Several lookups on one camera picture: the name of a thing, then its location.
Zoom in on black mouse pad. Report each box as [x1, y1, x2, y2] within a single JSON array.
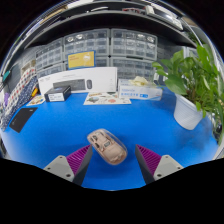
[[8, 106, 38, 134]]

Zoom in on transparent pink computer mouse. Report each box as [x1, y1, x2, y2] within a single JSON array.
[[86, 128, 129, 166]]

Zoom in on navy polka-dot cloth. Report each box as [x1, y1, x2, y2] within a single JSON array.
[[0, 83, 39, 133]]

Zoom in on large sticker sheet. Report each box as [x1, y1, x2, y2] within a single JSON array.
[[82, 91, 132, 106]]

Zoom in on green plant in white pot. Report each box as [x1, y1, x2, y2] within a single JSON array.
[[151, 44, 224, 141]]

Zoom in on dark wall shelf unit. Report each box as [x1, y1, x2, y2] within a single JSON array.
[[9, 0, 201, 48]]

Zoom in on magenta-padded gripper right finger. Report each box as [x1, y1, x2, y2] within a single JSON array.
[[134, 143, 185, 186]]

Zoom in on small sticker sheet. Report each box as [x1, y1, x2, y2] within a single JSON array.
[[25, 94, 46, 107]]

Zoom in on long white keyboard box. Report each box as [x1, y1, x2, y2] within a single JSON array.
[[37, 66, 119, 96]]

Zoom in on teal object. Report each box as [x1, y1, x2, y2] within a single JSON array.
[[1, 70, 12, 84]]

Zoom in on yellow box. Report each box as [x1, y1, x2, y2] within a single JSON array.
[[67, 50, 97, 70]]

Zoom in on red blue checkered cloth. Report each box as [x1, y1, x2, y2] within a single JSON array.
[[4, 68, 37, 111]]

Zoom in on clear plastic drawer cabinets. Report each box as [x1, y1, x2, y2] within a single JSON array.
[[34, 28, 186, 81]]

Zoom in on small black box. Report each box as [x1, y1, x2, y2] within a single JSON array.
[[43, 85, 72, 103]]

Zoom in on white and blue tissue box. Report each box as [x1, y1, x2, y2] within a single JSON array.
[[117, 75, 164, 102]]

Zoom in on purple object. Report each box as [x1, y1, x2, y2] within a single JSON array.
[[3, 92, 11, 108]]

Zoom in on white woven basket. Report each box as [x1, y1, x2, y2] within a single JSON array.
[[20, 59, 36, 76]]

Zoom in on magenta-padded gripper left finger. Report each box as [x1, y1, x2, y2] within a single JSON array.
[[43, 143, 94, 187]]

